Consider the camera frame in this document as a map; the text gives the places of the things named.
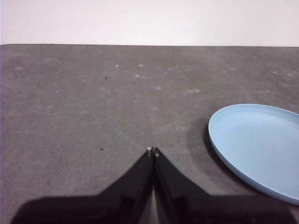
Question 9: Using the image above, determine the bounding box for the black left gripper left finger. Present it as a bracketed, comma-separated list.
[10, 147, 154, 224]

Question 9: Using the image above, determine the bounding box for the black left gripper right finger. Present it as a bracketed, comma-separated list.
[153, 147, 298, 224]

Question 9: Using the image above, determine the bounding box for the blue round plate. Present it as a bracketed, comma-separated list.
[208, 104, 299, 206]

